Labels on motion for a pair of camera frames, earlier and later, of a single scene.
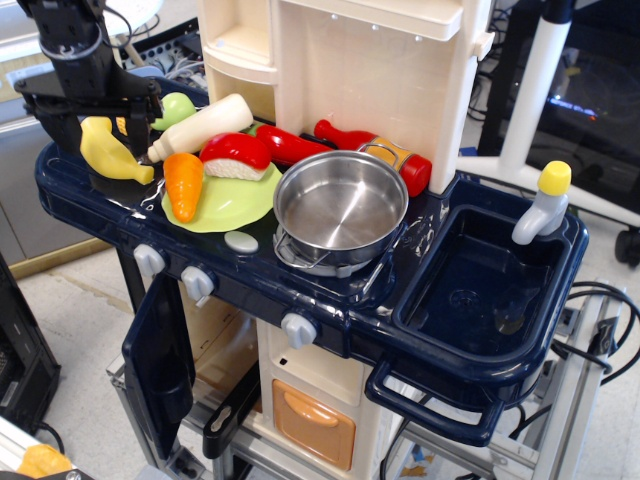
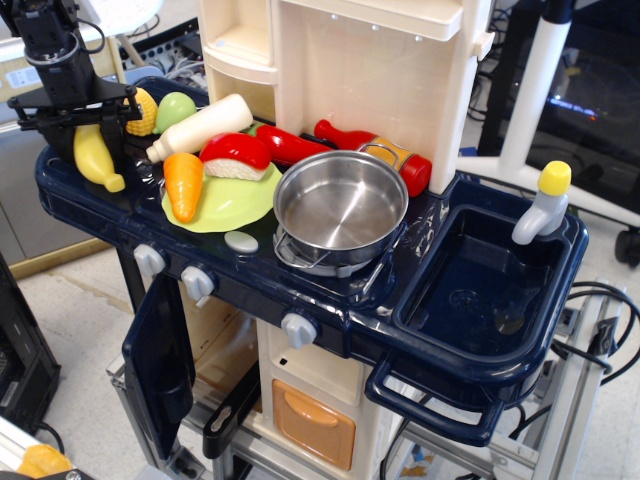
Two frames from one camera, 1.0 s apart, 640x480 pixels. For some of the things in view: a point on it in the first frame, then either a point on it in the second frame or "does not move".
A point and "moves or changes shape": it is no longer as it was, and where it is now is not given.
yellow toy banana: x=100 y=144 moves or changes shape
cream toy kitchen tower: x=385 y=69 does not move
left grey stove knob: x=149 y=260 does not move
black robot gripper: x=92 y=84 to x=73 y=98
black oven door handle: x=218 y=437 does not move
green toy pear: x=176 y=106 does not move
